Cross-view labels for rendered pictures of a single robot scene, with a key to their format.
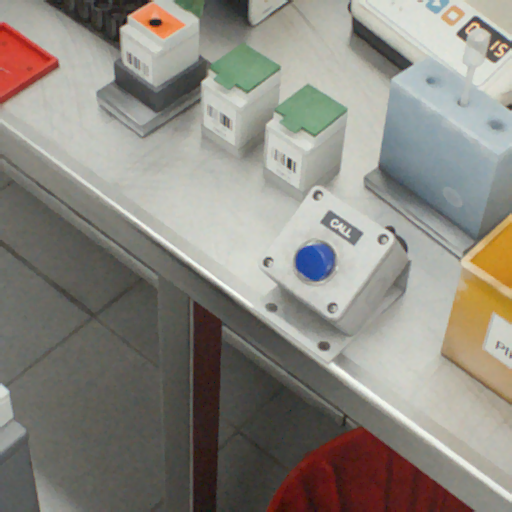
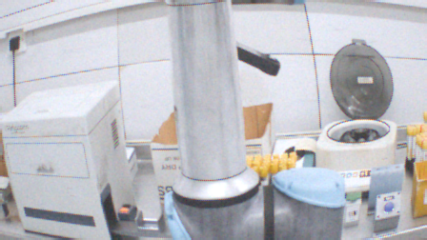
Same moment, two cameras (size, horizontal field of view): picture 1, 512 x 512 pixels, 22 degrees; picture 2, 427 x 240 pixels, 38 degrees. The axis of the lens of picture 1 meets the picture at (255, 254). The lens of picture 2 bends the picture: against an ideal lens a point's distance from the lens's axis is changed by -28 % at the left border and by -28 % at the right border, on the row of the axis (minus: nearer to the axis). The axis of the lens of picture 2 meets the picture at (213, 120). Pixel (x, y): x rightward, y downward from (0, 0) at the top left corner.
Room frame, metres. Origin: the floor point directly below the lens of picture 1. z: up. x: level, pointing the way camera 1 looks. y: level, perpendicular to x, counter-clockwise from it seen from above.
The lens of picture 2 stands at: (-0.40, 0.88, 1.51)
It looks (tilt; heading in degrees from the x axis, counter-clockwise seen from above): 15 degrees down; 331
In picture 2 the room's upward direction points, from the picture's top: 6 degrees counter-clockwise
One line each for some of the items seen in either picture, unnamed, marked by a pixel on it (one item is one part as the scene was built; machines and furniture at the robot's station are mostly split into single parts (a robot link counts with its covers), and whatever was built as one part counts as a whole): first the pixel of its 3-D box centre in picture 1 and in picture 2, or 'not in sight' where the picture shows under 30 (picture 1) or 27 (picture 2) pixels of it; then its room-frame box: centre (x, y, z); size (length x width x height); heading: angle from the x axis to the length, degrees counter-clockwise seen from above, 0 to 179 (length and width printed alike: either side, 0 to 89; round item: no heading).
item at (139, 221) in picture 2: not in sight; (140, 225); (0.94, 0.34, 0.92); 0.21 x 0.07 x 0.05; 51
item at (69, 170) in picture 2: not in sight; (67, 163); (1.13, 0.43, 1.03); 0.31 x 0.27 x 0.30; 51
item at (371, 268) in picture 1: (352, 247); (387, 209); (0.58, -0.07, 0.92); 0.13 x 0.07 x 0.08; 141
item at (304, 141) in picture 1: (305, 142); (353, 209); (0.69, -0.03, 0.91); 0.05 x 0.04 x 0.07; 141
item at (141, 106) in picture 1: (160, 77); not in sight; (0.77, 0.08, 0.89); 0.09 x 0.05 x 0.04; 139
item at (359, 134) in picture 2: not in sight; (360, 142); (0.91, -0.24, 0.97); 0.15 x 0.15 x 0.07
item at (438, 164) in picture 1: (451, 152); (386, 188); (0.67, -0.14, 0.92); 0.10 x 0.07 x 0.10; 46
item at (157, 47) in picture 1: (160, 51); not in sight; (0.77, 0.08, 0.92); 0.05 x 0.04 x 0.06; 139
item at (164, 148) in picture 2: not in sight; (217, 153); (1.18, 0.02, 0.95); 0.29 x 0.25 x 0.15; 141
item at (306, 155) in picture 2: not in sight; (297, 162); (1.04, -0.12, 0.92); 0.24 x 0.12 x 0.10; 141
